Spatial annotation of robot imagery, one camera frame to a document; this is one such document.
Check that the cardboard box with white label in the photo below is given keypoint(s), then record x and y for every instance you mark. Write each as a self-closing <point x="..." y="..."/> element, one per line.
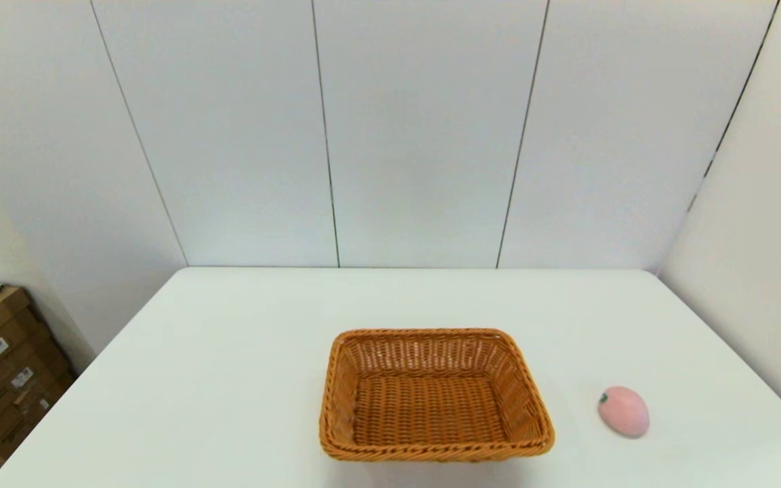
<point x="21" y="369"/>

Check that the pink toy peach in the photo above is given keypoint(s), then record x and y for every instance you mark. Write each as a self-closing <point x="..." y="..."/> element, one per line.
<point x="624" y="412"/>

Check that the orange woven wicker basket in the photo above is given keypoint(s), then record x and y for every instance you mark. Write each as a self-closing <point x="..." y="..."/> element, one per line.
<point x="431" y="407"/>

